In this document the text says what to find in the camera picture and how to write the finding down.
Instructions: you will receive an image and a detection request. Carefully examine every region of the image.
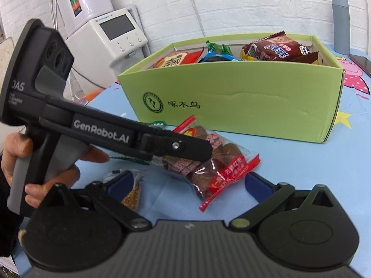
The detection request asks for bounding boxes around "smartphone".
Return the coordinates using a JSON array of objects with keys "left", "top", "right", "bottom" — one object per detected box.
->
[{"left": 349, "top": 54, "right": 371, "bottom": 77}]

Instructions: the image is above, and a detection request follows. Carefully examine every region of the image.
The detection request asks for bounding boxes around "green cardboard box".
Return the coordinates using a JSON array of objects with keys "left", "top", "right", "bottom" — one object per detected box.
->
[{"left": 117, "top": 33, "right": 345, "bottom": 145}]

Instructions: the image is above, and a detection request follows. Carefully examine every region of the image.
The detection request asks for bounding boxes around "blue snack packet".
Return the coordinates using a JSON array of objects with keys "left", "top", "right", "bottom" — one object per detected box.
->
[{"left": 200, "top": 52, "right": 245, "bottom": 63}]

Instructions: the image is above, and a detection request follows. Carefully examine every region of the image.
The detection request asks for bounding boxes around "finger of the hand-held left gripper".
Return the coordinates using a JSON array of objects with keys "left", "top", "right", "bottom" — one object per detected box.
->
[{"left": 138, "top": 130, "right": 214, "bottom": 162}]

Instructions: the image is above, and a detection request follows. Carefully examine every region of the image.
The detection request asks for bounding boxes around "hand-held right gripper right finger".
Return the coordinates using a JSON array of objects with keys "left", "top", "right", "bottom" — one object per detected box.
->
[{"left": 229, "top": 172, "right": 345, "bottom": 232}]

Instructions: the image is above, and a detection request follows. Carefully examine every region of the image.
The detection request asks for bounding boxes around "grey bottle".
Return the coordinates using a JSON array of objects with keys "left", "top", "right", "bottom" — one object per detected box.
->
[{"left": 331, "top": 0, "right": 351, "bottom": 55}]

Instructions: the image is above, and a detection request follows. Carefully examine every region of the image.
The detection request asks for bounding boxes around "clear packet brown grainy snack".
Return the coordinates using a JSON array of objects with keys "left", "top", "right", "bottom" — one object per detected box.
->
[{"left": 104, "top": 171, "right": 144, "bottom": 212}]

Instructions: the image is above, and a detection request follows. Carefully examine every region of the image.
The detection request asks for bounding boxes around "small green shiny packet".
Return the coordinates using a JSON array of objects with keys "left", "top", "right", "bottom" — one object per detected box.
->
[{"left": 206, "top": 41, "right": 234, "bottom": 57}]

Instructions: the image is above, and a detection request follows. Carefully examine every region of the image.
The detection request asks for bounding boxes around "clear red-edged dates packet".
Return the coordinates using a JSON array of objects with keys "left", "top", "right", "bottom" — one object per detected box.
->
[{"left": 151, "top": 116, "right": 261, "bottom": 212}]

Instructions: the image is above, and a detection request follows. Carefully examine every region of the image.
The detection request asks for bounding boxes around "orange plastic object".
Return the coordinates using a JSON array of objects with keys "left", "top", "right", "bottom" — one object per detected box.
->
[{"left": 83, "top": 90, "right": 105, "bottom": 103}]

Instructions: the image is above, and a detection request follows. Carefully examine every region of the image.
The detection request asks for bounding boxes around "white water purifier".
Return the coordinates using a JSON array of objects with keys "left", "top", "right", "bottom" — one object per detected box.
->
[{"left": 56, "top": 0, "right": 115, "bottom": 35}]

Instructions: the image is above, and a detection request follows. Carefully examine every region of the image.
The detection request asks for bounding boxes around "white device with screen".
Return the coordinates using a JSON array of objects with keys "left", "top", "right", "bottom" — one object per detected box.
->
[{"left": 65, "top": 7, "right": 149, "bottom": 93}]

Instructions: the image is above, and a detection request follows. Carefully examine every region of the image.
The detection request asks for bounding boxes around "red snack packet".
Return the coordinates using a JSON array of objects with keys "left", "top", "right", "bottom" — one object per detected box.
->
[{"left": 153, "top": 50, "right": 203, "bottom": 69}]

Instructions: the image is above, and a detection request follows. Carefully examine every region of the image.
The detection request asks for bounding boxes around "person's left hand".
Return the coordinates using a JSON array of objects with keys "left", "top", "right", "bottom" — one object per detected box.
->
[{"left": 0, "top": 133, "right": 110, "bottom": 209}]

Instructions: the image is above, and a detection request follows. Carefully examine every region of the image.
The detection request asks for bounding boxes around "brown chocolate snack packet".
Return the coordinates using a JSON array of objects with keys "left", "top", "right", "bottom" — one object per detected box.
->
[{"left": 242, "top": 32, "right": 319, "bottom": 63}]

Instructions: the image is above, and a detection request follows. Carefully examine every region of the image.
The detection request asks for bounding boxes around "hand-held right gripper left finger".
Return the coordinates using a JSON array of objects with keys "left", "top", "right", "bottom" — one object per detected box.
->
[{"left": 43, "top": 171, "right": 153, "bottom": 232}]

